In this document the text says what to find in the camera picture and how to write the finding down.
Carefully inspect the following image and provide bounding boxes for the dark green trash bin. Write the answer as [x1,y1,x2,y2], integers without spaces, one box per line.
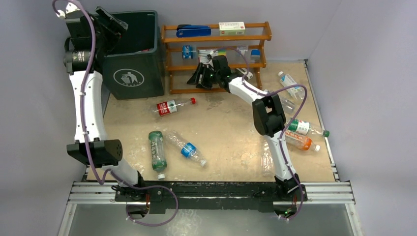
[102,11,165,100]

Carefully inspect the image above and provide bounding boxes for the clear bottle white cap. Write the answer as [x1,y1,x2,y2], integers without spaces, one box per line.
[277,93,296,115]

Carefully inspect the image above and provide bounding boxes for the purple cable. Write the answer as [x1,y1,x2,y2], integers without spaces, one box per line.
[215,47,308,222]
[52,0,180,228]

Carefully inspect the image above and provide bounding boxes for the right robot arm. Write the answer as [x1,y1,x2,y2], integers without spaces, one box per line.
[188,56,302,200]

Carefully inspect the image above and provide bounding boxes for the red label bottle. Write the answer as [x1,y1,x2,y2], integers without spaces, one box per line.
[150,97,196,117]

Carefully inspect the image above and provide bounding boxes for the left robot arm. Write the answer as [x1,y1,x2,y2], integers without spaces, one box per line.
[56,0,147,201]

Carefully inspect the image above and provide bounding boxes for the orange wooden shelf rack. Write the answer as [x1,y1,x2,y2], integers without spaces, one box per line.
[161,22,272,94]

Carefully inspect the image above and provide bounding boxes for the green white label bottle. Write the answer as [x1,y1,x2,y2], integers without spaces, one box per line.
[288,119,330,137]

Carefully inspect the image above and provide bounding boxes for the blue stapler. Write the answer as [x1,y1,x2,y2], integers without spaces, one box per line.
[176,24,211,38]

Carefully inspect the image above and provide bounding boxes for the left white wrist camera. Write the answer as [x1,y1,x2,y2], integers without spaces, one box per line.
[56,2,80,19]

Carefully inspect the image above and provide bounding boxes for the pack of coloured markers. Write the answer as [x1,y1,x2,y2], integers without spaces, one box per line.
[197,49,226,64]

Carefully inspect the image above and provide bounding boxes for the white green box top shelf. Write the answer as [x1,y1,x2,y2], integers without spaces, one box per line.
[218,22,245,36]

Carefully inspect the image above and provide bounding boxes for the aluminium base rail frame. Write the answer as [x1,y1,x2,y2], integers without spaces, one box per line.
[59,180,363,236]

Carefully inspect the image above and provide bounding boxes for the blue label clear bottle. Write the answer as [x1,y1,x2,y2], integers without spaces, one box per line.
[164,130,207,167]

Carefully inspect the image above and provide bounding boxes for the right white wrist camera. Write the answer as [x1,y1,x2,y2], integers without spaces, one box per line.
[207,50,218,60]

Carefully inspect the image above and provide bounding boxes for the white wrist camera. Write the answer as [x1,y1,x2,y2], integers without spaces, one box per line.
[207,50,218,60]
[56,2,80,19]

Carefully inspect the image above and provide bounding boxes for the blue white eraser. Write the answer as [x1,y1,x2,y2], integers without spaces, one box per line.
[250,49,260,61]

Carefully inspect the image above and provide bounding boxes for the blue white tape dispenser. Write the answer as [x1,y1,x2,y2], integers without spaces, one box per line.
[181,45,194,59]

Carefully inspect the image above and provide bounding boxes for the orange drink bottle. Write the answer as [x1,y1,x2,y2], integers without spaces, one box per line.
[285,130,321,152]

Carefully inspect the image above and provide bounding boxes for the green tinted bottle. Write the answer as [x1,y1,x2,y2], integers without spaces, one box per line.
[148,130,168,180]

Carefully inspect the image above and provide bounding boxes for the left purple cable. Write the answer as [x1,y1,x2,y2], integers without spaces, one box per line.
[52,0,180,228]

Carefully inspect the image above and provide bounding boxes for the white blue label bottle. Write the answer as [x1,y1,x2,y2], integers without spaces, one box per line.
[278,71,305,100]

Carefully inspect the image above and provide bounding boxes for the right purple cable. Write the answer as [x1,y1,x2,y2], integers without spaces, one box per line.
[215,47,308,222]

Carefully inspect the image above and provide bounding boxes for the white black small box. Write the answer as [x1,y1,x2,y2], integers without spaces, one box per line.
[235,68,253,81]

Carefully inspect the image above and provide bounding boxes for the clear unlabelled bottle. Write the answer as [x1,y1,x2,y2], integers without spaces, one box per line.
[261,141,275,177]

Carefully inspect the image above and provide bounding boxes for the clear plastic box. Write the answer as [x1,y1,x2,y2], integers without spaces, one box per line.
[236,45,248,63]

